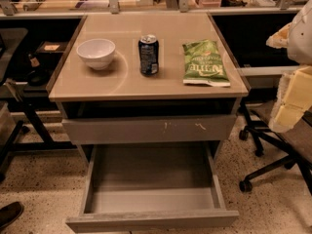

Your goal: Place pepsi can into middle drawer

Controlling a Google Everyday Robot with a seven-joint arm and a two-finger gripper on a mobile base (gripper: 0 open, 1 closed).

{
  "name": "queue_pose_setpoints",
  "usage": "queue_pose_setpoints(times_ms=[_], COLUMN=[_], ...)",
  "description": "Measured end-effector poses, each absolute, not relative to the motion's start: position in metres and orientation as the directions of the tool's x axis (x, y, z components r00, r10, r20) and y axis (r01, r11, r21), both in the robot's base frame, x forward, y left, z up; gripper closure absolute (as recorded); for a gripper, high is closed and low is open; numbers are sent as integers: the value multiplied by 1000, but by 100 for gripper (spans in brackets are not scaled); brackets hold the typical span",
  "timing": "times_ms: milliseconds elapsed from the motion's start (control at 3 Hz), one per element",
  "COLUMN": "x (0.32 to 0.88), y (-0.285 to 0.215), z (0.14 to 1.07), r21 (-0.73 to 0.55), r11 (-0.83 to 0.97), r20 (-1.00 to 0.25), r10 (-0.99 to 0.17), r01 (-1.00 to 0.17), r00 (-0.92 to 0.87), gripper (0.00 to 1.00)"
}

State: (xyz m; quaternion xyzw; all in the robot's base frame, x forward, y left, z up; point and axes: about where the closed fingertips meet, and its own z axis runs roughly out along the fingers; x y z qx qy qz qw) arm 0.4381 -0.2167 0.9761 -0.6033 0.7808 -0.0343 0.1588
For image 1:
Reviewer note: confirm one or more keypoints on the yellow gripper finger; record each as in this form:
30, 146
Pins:
299, 90
283, 117

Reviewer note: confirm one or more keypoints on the black shoe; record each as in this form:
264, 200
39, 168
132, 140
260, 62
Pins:
10, 213

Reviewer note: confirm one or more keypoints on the green chip bag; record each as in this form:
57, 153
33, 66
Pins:
203, 64

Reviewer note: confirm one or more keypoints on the black office chair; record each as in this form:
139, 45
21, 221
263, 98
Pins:
296, 143

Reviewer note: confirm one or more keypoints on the grey drawer cabinet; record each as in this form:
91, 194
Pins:
138, 77

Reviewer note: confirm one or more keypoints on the white bowl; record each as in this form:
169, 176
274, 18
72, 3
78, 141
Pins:
96, 53

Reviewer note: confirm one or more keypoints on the black desk frame left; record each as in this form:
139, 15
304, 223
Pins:
10, 146

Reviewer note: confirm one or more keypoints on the blue pepsi can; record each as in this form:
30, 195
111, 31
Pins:
148, 47

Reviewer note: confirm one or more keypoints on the open middle drawer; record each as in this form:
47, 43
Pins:
151, 186

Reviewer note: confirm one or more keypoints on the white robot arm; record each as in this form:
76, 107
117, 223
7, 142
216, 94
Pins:
296, 37

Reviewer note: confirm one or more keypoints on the closed top drawer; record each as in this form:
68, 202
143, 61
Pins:
149, 129

